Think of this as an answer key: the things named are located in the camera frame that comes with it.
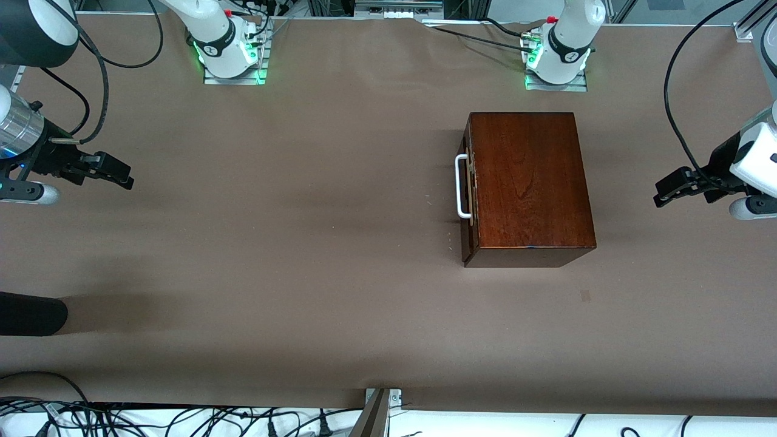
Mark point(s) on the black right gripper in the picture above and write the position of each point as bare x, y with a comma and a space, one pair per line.
52, 155

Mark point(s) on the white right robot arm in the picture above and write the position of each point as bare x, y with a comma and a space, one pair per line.
212, 36

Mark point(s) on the brown table cover sheet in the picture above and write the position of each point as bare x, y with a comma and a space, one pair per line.
243, 243

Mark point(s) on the aluminium frame rail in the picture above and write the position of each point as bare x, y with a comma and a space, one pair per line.
12, 76

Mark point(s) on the aluminium profile with bracket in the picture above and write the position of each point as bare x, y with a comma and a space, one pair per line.
373, 419

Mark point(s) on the grey power strip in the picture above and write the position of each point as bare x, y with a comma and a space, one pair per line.
400, 5

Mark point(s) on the dark brown wooden cabinet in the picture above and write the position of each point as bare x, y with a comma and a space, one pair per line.
534, 182

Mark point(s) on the black plug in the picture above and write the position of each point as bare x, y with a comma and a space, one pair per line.
325, 428

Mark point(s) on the aluminium corner bracket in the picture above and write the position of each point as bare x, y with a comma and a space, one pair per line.
743, 32

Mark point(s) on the black rounded cylinder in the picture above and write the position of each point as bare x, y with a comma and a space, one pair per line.
30, 312

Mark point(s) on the aluminium arm base plate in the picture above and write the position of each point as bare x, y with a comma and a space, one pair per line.
240, 81
576, 87

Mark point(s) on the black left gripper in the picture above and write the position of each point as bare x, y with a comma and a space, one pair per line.
720, 162

